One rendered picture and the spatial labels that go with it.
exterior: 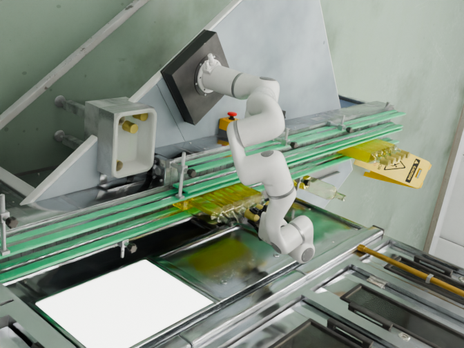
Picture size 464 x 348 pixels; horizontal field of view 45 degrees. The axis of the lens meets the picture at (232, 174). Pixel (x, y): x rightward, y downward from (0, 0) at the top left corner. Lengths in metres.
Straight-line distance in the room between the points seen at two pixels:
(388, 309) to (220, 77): 0.97
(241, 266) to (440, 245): 6.44
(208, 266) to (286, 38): 1.13
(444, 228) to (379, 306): 6.20
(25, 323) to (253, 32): 1.63
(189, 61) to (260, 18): 0.48
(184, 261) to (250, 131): 0.54
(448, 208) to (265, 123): 6.52
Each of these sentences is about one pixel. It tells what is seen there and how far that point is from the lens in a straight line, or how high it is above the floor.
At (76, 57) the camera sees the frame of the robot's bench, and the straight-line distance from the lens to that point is 2.45.
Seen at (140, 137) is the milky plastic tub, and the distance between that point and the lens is 1.96.
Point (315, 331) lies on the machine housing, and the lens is 1.75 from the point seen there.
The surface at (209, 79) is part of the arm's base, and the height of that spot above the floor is 0.86.
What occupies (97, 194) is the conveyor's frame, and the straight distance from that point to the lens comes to 1.88.
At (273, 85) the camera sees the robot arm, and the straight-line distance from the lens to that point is 1.88.
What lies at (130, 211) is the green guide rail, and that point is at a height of 0.95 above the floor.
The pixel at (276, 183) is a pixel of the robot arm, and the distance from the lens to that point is 1.60.
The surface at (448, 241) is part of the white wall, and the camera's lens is 8.14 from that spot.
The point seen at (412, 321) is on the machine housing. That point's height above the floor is 1.74.
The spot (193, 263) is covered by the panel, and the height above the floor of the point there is 1.11.
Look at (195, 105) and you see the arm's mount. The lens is 2.07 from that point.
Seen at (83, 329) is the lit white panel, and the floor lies 1.17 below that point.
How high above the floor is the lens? 2.19
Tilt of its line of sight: 36 degrees down
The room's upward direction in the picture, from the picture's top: 113 degrees clockwise
